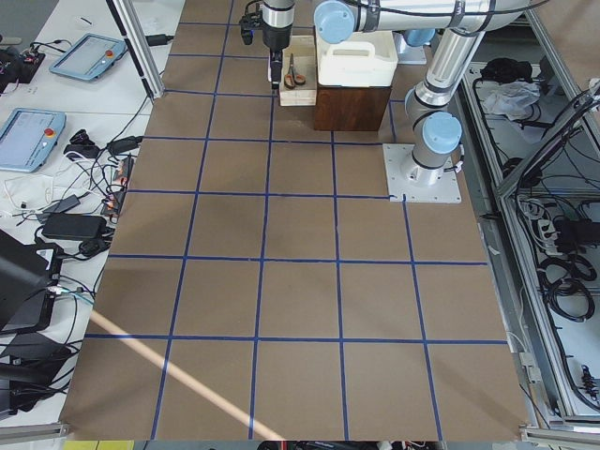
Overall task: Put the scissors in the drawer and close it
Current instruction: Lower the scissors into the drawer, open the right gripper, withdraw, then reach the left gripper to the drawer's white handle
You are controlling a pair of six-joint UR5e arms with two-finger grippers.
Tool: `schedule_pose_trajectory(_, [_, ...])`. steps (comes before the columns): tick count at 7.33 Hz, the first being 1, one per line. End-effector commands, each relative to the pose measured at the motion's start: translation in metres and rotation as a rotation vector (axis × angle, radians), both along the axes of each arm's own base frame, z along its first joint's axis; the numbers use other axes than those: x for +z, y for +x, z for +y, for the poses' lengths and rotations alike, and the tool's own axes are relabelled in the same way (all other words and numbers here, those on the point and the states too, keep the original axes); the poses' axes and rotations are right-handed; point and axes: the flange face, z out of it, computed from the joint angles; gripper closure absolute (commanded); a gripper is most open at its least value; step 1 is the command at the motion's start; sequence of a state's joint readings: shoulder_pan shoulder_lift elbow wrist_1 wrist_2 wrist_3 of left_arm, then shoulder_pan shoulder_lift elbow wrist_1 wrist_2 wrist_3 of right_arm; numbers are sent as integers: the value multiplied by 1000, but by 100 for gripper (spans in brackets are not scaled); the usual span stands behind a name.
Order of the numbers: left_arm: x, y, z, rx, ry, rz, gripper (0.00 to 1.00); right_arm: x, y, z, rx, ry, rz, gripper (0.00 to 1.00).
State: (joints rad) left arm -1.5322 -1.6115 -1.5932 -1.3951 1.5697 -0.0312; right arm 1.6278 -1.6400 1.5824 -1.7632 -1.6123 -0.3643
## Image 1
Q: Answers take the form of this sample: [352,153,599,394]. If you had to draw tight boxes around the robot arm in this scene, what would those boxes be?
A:
[313,1,537,113]

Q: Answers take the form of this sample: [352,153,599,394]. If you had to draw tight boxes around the near teach pendant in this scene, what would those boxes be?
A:
[1,108,67,173]

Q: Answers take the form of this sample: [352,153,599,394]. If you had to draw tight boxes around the black monitor stand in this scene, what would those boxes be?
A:
[1,232,64,335]

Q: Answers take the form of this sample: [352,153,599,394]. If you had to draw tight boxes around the teach pendant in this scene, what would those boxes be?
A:
[50,33,128,82]
[1,108,67,173]

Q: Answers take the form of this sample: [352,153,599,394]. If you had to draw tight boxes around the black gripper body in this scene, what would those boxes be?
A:
[262,0,294,51]

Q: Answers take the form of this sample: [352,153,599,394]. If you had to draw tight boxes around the aluminium frame post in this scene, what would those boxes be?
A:
[106,0,165,101]

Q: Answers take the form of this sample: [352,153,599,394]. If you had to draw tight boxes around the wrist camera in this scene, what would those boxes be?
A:
[238,0,263,46]

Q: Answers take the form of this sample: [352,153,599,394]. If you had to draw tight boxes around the orange grey scissors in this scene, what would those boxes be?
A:
[284,53,307,90]

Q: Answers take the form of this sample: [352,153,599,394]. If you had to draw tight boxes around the white cloth bundle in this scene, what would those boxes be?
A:
[482,81,540,120]

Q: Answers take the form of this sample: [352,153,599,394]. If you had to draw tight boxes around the cream plastic tray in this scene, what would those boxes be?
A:
[315,28,398,87]

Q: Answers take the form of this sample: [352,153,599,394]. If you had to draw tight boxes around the dark brown cabinet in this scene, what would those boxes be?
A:
[314,84,392,131]

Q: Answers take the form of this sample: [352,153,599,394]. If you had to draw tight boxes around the wooden drawer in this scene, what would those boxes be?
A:
[278,36,317,107]

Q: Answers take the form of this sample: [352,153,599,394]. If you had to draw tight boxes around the far teach pendant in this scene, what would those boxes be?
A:
[50,33,128,82]

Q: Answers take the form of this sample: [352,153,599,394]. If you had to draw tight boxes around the black power brick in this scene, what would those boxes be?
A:
[41,213,107,241]

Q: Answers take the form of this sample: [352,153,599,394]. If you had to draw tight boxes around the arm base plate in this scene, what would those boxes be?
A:
[382,143,462,204]

